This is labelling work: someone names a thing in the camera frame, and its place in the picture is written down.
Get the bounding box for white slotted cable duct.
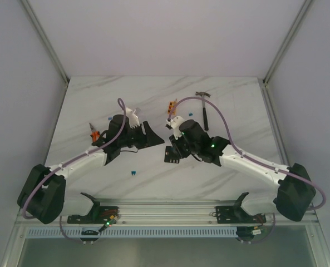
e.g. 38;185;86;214
25;225;238;238

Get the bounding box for orange fuse holder block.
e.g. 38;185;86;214
168;99;177;116

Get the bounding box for black fuse box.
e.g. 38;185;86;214
164;146;180;164

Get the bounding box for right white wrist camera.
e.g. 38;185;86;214
165;116;185;140

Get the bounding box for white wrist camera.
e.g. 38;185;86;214
165;116;185;140
126;107;140;128

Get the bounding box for orange handled pliers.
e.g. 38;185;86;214
89;123;100;142

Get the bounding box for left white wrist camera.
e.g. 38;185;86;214
126;107;140;128

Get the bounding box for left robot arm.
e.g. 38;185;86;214
17;115;164;224

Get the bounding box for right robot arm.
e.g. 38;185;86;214
166;116;316;222

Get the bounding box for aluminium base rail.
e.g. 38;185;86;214
17;197;318;225

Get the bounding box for claw hammer black handle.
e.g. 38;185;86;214
195;92;211;131

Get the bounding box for clear plastic fuse box cover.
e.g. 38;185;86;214
134;107;141;115

